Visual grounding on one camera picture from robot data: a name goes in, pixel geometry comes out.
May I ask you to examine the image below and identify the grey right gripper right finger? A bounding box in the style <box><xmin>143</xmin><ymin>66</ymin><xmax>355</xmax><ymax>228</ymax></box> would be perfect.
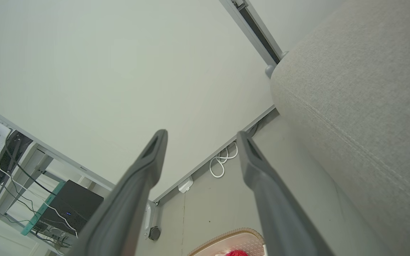
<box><xmin>236</xmin><ymin>130</ymin><xmax>335</xmax><ymax>256</ymax></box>

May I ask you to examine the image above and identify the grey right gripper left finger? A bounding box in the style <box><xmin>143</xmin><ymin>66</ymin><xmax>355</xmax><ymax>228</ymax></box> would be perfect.
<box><xmin>68</xmin><ymin>129</ymin><xmax>169</xmax><ymax>256</ymax></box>

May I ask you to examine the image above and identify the grey fabric sofa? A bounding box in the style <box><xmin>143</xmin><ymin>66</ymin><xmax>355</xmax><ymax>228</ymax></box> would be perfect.
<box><xmin>270</xmin><ymin>0</ymin><xmax>410</xmax><ymax>256</ymax></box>

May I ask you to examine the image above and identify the white partition panel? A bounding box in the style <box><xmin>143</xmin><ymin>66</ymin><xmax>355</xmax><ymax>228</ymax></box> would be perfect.
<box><xmin>242</xmin><ymin>0</ymin><xmax>346</xmax><ymax>63</ymax></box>

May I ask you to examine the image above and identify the cream perforated laundry basket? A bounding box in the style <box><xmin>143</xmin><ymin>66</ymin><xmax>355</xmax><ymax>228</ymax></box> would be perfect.
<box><xmin>187</xmin><ymin>228</ymin><xmax>268</xmax><ymax>256</ymax></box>

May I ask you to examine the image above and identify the black computer case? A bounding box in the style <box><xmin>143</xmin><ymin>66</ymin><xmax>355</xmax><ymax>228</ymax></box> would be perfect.
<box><xmin>36</xmin><ymin>180</ymin><xmax>104</xmax><ymax>237</ymax></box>

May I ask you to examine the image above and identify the small white adapter box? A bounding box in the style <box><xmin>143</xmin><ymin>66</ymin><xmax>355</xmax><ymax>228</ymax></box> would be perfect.
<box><xmin>178</xmin><ymin>177</ymin><xmax>194</xmax><ymax>193</ymax></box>

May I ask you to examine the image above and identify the black monitor stand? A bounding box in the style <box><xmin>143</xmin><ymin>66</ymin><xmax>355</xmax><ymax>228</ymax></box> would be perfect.
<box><xmin>0</xmin><ymin>130</ymin><xmax>33</xmax><ymax>198</ymax></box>

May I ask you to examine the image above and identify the white coiled cable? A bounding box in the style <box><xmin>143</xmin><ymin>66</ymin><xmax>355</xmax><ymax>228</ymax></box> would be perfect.
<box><xmin>209</xmin><ymin>142</ymin><xmax>238</xmax><ymax>178</ymax></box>

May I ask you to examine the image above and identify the teal shelf bracket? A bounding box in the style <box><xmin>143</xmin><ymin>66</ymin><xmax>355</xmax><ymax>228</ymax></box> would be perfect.
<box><xmin>21</xmin><ymin>181</ymin><xmax>66</xmax><ymax>236</ymax></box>

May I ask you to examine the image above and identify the wide white partition, grey frame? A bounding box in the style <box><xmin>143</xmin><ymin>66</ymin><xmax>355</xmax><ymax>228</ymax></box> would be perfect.
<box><xmin>0</xmin><ymin>0</ymin><xmax>280</xmax><ymax>239</ymax></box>

